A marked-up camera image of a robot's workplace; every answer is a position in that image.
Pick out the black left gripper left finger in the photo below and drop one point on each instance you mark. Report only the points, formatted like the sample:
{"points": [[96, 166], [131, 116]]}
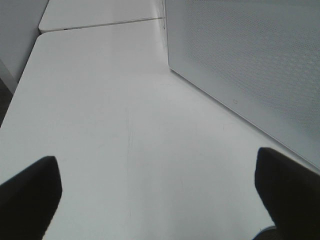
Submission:
{"points": [[29, 200]]}

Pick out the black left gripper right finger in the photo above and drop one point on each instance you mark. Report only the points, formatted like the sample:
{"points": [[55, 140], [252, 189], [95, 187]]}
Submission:
{"points": [[290, 193]]}

